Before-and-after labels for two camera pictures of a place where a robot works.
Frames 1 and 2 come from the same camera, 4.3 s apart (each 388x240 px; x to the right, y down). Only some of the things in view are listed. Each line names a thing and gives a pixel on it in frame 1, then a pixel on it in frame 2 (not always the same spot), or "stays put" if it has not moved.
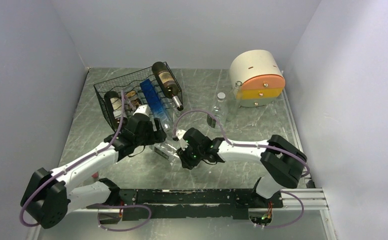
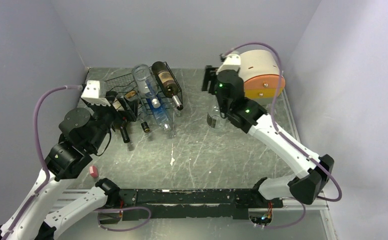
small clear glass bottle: (177, 113) stays put
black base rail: (191, 204) stays put
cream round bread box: (262, 76) stays put
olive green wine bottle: (166, 83) stays put
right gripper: (186, 162) to (210, 75)
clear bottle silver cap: (167, 149) to (146, 83)
